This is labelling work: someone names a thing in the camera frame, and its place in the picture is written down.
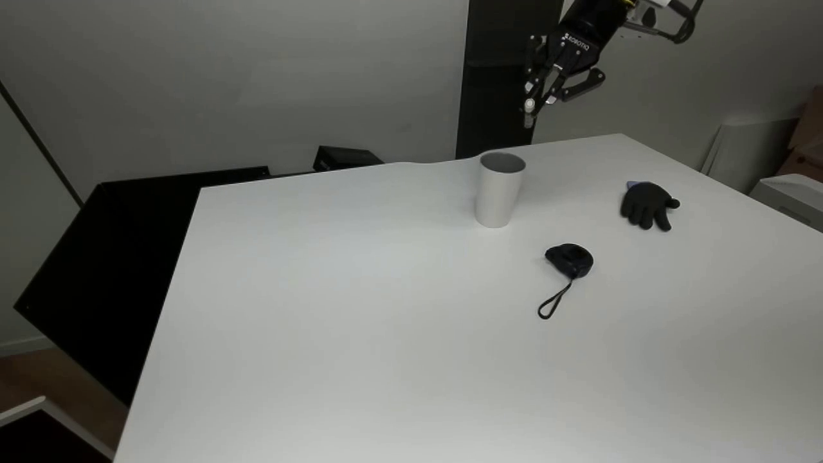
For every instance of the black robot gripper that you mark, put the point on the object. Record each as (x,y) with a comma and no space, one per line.
(561,66)

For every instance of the black and white marker pen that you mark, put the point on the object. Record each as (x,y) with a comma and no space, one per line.
(529,110)

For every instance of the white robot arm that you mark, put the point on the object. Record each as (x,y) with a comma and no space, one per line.
(662,20)

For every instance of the white ceramic mug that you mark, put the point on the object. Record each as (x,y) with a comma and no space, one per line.
(500,183)

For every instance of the black glove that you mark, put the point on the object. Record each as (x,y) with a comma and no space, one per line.
(647,204)

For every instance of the white covered chair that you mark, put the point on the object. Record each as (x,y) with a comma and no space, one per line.
(746,147)

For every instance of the cardboard box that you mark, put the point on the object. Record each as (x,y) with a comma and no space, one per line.
(805,146)

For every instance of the black chair back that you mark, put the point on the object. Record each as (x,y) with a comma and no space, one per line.
(342,157)

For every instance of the white box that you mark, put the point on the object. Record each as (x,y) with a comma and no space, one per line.
(795,196)

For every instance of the black side table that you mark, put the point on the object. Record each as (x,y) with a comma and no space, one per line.
(103,285)

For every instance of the small black pouch with strap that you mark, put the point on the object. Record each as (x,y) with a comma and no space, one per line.
(574,263)

